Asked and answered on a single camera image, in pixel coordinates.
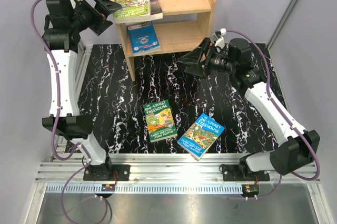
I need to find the aluminium mounting rail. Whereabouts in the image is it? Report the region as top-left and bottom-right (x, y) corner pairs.
(35, 152), (321, 184)

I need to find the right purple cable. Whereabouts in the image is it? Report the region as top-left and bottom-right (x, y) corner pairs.
(225, 29), (321, 200)

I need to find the wooden two-tier shelf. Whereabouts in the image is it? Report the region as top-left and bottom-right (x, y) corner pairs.
(110, 0), (217, 82)

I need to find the black marble pattern mat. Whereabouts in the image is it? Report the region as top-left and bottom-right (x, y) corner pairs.
(78, 44), (277, 154)

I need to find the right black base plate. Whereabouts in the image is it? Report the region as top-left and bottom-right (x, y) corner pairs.
(219, 164), (270, 182)

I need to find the dark Tale of Two Cities book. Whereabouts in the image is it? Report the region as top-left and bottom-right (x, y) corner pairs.
(150, 0), (163, 21)

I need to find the blue back-cover book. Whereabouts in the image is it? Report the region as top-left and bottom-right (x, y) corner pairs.
(127, 22), (161, 56)

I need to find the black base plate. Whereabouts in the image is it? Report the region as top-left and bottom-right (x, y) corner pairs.
(219, 164), (270, 182)
(83, 164), (131, 181)

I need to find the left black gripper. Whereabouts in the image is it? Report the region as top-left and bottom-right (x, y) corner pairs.
(67, 0), (121, 35)

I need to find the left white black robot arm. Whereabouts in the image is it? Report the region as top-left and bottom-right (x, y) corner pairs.
(42, 0), (121, 181)

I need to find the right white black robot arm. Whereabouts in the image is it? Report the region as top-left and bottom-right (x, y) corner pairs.
(178, 37), (320, 180)

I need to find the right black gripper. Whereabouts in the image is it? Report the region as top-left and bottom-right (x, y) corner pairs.
(177, 38), (236, 80)

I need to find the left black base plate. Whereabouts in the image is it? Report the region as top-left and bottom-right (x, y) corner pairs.
(83, 164), (131, 181)

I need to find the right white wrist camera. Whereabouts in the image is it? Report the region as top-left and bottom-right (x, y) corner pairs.
(211, 28), (227, 49)

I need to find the dark green 104-Storey Treehouse book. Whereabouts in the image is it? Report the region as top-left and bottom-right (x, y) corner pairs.
(143, 99), (177, 142)

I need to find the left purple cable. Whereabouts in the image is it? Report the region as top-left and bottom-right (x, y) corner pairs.
(30, 0), (113, 224)

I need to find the white slotted cable duct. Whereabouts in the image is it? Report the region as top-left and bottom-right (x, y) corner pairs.
(46, 183), (243, 195)

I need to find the blue 26-Storey Treehouse book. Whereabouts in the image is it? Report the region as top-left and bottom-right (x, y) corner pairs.
(177, 113), (225, 160)

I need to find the purple cable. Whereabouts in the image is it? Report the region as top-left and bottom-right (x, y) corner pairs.
(30, 0), (113, 224)
(225, 29), (321, 200)

